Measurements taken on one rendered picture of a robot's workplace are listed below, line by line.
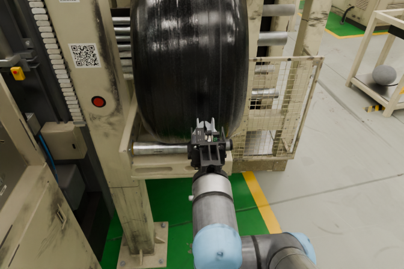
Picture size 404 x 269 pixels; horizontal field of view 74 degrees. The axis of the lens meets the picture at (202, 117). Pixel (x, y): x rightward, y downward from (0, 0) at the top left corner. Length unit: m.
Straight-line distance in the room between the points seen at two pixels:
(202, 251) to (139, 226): 1.04
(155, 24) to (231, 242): 0.46
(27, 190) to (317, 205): 1.65
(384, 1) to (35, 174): 4.86
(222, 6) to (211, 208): 0.43
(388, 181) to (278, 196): 0.83
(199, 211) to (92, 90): 0.57
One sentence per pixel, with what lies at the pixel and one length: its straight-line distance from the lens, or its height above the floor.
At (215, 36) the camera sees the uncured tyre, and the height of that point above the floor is 1.33.
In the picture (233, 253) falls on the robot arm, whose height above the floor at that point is 1.16.
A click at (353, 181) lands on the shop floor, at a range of 2.27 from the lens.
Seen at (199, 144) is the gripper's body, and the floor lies 1.18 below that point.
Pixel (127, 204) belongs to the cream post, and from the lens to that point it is 1.32.
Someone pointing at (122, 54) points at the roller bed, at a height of 1.04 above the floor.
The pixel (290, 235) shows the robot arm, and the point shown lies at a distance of 0.58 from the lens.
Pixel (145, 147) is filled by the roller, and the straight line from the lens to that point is 0.93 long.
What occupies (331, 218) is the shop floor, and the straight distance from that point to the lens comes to 2.00.
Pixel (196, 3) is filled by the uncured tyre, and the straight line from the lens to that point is 0.66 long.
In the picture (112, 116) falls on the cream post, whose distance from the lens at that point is 0.95.
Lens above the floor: 1.56
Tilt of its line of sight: 38 degrees down
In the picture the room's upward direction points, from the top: straight up
